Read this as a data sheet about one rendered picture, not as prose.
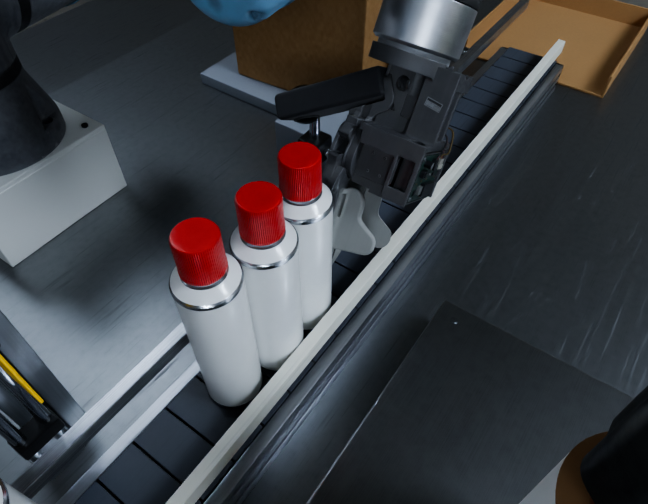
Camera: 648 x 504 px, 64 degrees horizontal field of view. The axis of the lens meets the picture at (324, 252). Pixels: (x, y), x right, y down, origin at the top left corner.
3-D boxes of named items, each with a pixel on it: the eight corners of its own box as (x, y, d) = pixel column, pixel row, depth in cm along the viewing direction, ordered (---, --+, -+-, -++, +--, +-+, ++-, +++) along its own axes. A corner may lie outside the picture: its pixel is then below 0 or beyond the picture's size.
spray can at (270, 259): (283, 383, 48) (264, 234, 33) (240, 356, 50) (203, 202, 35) (315, 343, 51) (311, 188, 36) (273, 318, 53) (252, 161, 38)
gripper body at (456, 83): (398, 215, 43) (455, 67, 38) (314, 175, 46) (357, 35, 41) (429, 203, 49) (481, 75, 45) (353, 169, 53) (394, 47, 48)
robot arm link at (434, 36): (372, -24, 40) (411, -3, 47) (354, 37, 42) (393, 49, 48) (462, 1, 37) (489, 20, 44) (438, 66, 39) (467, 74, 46)
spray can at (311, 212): (313, 341, 51) (308, 186, 36) (271, 317, 53) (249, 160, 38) (340, 305, 54) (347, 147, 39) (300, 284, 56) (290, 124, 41)
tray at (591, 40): (602, 98, 88) (612, 77, 85) (462, 53, 98) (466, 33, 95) (646, 30, 104) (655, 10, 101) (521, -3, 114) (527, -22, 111)
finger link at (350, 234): (351, 296, 48) (384, 205, 44) (299, 268, 50) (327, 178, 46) (365, 287, 50) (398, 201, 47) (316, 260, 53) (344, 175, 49)
